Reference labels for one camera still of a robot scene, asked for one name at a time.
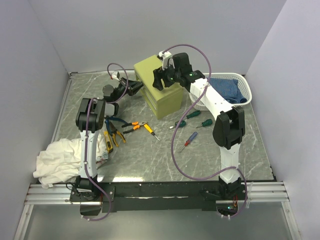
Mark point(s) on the green stubby screwdriver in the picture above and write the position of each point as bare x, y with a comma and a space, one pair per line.
177, 124

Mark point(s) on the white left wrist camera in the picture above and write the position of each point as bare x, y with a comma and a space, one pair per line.
115, 75

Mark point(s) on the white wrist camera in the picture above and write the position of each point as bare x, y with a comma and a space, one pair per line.
115, 75
165, 57

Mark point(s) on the small green screwdriver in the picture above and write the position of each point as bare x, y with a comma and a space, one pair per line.
206, 123

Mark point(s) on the yellow utility knife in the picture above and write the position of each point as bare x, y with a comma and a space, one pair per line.
109, 145

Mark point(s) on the orange black pliers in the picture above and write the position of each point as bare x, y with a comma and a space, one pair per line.
135, 125

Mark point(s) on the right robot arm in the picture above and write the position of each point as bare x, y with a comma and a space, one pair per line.
229, 127

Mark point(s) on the white plastic basket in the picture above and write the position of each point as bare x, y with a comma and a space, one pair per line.
242, 84

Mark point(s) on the blue checkered cloth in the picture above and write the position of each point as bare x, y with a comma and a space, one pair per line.
228, 89

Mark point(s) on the aluminium frame rail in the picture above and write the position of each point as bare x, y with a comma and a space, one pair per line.
257, 192

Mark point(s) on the white cloth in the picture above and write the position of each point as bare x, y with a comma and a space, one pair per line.
59, 163

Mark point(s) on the long green screwdriver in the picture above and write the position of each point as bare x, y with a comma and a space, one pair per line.
192, 115

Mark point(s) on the yellow handled screwdriver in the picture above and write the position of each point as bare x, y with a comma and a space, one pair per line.
151, 131

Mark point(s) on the blue handled pliers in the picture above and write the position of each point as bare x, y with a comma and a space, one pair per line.
113, 123

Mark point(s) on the yellow black pliers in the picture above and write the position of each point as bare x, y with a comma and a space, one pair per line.
115, 133

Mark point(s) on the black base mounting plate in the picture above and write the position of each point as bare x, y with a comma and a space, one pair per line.
107, 205

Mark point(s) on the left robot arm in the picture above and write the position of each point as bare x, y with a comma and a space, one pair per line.
92, 116

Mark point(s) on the red blue screwdriver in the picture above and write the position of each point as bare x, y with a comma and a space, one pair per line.
189, 140

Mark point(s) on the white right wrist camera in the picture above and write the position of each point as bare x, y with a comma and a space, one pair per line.
165, 57

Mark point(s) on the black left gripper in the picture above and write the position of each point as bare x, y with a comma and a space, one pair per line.
134, 86

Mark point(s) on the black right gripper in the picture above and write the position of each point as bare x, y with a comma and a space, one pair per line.
159, 74

